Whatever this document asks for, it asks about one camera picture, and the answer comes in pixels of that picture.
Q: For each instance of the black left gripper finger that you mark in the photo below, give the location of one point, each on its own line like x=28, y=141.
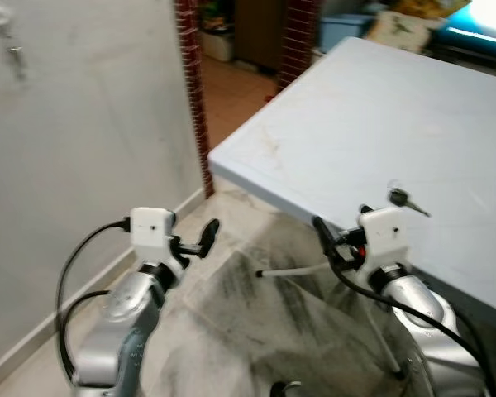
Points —
x=208, y=235

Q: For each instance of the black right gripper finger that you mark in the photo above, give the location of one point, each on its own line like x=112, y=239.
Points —
x=324, y=233

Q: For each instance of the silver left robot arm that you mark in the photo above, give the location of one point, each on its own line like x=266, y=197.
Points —
x=120, y=331

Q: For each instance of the white metal table leg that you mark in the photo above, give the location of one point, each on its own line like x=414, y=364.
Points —
x=293, y=270

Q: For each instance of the white plastic table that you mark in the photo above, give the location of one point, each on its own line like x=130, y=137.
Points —
x=380, y=124

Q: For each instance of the white plastic bin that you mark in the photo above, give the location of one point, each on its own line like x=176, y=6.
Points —
x=217, y=45

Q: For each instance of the red tiled pillar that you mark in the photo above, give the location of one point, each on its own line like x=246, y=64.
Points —
x=298, y=41

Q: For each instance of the blue storage box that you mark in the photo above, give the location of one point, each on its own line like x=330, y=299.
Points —
x=343, y=33

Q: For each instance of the brown wooden door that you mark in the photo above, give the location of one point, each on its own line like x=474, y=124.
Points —
x=260, y=33

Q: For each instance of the dinosaur print pillow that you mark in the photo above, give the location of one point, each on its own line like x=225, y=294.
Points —
x=397, y=31

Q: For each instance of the yellow patterned cushion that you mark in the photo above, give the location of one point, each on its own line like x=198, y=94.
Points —
x=430, y=7

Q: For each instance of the television screen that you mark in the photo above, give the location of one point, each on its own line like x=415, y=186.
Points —
x=492, y=21

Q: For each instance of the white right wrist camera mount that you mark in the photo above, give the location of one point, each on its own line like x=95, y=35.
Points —
x=384, y=236

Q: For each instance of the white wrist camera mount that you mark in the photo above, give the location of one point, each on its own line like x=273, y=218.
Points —
x=384, y=236
x=153, y=227

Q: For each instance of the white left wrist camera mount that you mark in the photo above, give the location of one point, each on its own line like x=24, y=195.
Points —
x=153, y=227

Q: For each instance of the red tiled wall edge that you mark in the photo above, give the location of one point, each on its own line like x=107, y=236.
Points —
x=194, y=91

